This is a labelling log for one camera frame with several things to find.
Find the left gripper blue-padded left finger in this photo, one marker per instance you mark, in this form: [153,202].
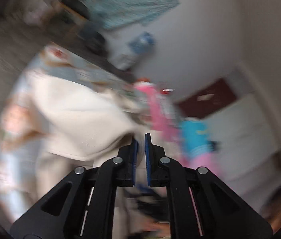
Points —
[82,204]

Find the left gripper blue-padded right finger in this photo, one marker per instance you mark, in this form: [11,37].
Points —
[200,204]

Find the cream zip jacket black trim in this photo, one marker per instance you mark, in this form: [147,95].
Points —
[85,125]

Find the cyan plush pillow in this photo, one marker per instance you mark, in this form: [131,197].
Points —
[196,138]

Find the light blue patterned bedsheet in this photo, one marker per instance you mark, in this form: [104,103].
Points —
[23,129]

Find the blue water dispenser bottle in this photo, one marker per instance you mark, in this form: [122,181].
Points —
[142,43]

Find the wooden chair dark seat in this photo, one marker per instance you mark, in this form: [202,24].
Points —
[77,11]

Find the dark red wall board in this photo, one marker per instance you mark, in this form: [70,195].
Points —
[208,100]

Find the teal patterned wall cloth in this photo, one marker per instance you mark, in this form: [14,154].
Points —
[114,14]

